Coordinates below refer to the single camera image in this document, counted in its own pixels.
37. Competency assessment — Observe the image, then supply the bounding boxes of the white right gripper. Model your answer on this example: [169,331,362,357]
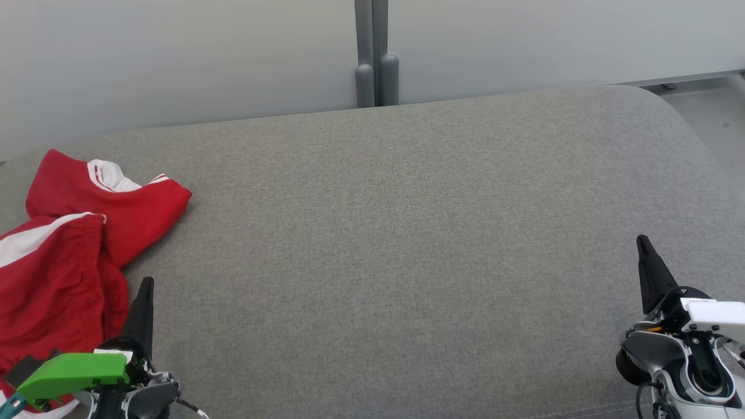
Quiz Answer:
[636,235,745,344]

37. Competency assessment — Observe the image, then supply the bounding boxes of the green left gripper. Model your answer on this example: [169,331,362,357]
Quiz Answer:
[17,277,155,403]

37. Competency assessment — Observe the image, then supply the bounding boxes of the red shorts with white stripe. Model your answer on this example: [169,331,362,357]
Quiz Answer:
[0,213,130,415]

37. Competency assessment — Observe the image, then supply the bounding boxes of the red shirt with white sleeves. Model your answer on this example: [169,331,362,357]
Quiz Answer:
[26,149,193,269]

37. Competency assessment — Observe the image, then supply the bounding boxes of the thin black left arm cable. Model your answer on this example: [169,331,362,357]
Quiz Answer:
[173,397,209,419]

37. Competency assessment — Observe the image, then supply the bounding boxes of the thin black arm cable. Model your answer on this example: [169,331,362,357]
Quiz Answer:
[636,379,670,419]
[173,397,209,419]

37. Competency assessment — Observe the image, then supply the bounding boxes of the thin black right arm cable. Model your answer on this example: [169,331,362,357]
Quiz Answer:
[636,379,670,419]

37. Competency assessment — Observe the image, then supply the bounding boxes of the left teal plug camera cable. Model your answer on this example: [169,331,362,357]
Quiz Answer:
[0,391,29,419]

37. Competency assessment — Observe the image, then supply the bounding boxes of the grey partition base rail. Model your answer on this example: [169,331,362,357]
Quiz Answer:
[626,69,745,89]

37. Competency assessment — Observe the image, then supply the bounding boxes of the grey partition post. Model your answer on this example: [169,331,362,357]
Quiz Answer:
[354,0,375,109]
[372,0,400,107]

